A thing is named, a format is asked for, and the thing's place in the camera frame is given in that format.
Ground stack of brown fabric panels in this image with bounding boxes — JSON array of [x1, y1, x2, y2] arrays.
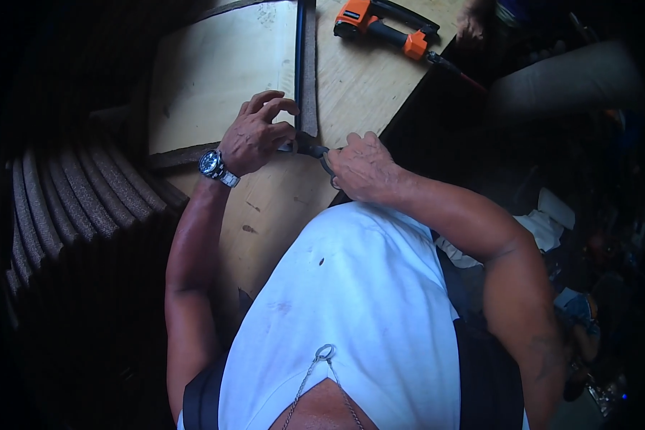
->
[[4, 107, 190, 326]]

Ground wooden panel with brown fabric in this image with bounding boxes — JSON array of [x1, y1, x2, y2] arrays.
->
[[145, 0, 319, 172]]

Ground person's body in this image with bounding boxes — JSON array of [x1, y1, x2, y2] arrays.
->
[[164, 201, 568, 430]]

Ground person's right hand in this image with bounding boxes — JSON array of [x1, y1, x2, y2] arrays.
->
[[322, 132, 410, 204]]

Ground black piping strip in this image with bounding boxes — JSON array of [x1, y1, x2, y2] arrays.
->
[[294, 0, 306, 133]]

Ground red black air hose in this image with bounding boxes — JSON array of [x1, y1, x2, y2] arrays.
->
[[427, 51, 488, 93]]

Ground orange black staple gun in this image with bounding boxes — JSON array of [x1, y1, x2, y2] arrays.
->
[[333, 0, 441, 61]]

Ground person's left hand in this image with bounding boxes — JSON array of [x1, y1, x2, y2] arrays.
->
[[219, 90, 301, 178]]

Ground silver wrist watch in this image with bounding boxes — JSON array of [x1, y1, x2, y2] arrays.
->
[[198, 149, 242, 189]]

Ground grey scissors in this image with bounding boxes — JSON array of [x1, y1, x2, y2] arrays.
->
[[277, 132, 345, 190]]

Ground heap of clutter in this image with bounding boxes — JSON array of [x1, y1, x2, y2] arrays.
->
[[537, 269, 631, 420]]

